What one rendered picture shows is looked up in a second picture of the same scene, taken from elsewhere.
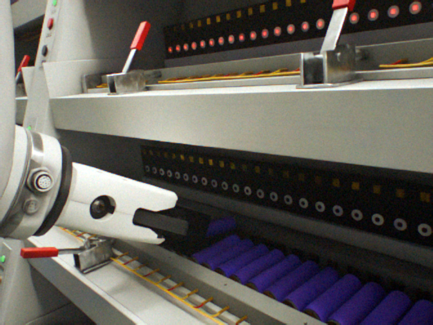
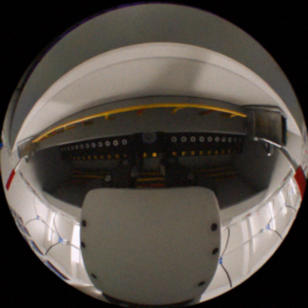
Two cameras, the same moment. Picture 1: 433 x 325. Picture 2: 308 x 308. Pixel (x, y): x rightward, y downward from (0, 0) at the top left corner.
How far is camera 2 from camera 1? 0.40 m
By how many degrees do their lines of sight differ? 60
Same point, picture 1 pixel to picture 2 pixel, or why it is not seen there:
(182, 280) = (92, 125)
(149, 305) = (69, 102)
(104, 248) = (253, 128)
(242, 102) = not seen: hidden behind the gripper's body
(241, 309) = (49, 139)
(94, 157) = (263, 158)
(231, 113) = not seen: hidden behind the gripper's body
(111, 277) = (230, 91)
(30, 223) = not seen: outside the picture
